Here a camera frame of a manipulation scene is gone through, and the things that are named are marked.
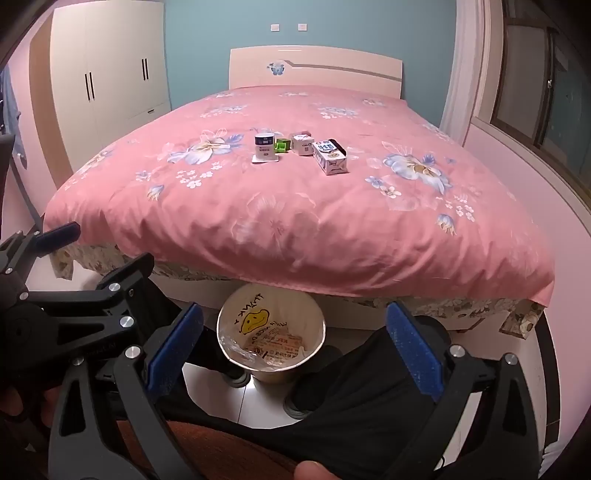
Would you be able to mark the white bottle dark cap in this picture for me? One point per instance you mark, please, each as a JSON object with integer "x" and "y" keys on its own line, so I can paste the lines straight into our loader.
{"x": 264, "y": 146}

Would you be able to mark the white trash bin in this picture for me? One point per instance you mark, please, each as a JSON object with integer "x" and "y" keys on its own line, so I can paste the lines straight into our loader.
{"x": 277, "y": 377}

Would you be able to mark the person's right hand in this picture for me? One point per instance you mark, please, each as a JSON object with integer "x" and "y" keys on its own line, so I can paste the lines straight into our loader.
{"x": 314, "y": 471}

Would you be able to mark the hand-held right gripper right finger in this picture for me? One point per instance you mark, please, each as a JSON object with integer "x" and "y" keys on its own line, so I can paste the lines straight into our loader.
{"x": 413, "y": 350}

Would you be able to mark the pink floral blanket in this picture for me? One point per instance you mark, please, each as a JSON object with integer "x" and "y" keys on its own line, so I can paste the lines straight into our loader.
{"x": 300, "y": 221}

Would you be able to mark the dark framed window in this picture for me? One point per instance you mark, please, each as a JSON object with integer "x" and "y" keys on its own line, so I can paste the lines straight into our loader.
{"x": 521, "y": 83}

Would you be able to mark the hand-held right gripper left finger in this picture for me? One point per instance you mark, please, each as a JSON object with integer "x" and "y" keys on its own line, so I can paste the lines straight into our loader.
{"x": 175, "y": 350}

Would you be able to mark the person's shoe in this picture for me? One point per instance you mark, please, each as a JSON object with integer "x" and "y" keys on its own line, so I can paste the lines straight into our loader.
{"x": 236, "y": 378}
{"x": 295, "y": 406}

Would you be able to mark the cream bed headboard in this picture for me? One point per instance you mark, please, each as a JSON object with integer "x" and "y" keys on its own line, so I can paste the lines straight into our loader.
{"x": 323, "y": 64}

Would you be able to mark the person's right shoe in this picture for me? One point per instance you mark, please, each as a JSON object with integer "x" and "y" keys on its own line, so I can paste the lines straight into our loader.
{"x": 295, "y": 406}

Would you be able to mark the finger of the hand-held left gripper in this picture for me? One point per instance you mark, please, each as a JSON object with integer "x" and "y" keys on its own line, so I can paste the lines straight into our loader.
{"x": 57, "y": 236}
{"x": 124, "y": 279}

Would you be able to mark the green toy block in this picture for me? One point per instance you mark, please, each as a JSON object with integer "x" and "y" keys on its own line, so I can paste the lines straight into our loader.
{"x": 281, "y": 146}

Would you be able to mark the white fluted window casing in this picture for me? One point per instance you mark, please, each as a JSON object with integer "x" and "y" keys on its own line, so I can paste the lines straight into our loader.
{"x": 466, "y": 69}

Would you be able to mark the white card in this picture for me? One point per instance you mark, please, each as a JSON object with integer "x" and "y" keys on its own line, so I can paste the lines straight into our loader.
{"x": 273, "y": 160}

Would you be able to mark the person's left hand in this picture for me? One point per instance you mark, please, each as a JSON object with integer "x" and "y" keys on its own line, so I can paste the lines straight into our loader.
{"x": 11, "y": 401}

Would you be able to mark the person's brown top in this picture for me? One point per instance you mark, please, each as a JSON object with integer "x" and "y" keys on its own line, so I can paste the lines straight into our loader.
{"x": 207, "y": 445}

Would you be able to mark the white medicine box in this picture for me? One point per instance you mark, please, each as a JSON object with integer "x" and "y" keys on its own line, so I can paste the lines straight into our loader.
{"x": 304, "y": 146}

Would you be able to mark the white wardrobe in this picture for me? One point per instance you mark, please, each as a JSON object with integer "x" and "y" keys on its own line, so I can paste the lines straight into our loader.
{"x": 111, "y": 55}

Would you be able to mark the person's left shoe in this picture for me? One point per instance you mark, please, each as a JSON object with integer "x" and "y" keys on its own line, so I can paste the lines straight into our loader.
{"x": 236, "y": 378}

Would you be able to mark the white milk carton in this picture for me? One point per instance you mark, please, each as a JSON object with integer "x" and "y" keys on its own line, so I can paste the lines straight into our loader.
{"x": 330, "y": 159}

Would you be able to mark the person's black pants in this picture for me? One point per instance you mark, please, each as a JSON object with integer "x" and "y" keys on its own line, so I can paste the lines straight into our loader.
{"x": 369, "y": 392}

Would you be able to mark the white smiley plastic bag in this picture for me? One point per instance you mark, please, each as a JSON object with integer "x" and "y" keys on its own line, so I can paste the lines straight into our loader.
{"x": 249, "y": 318}

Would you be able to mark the blue hanging garment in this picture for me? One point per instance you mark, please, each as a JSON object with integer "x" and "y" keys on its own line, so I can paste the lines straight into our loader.
{"x": 11, "y": 115}

